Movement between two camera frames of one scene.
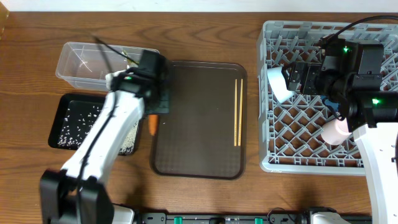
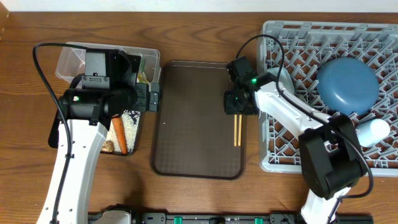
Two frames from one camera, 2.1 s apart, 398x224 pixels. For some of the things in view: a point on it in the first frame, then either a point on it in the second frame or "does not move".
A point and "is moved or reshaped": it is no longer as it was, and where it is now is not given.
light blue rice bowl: (278, 83) does not move
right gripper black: (310, 71) → (231, 107)
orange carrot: (153, 124) is moved or reshaped
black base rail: (236, 218) does not move
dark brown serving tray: (196, 138) does not move
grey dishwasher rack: (290, 132) does not move
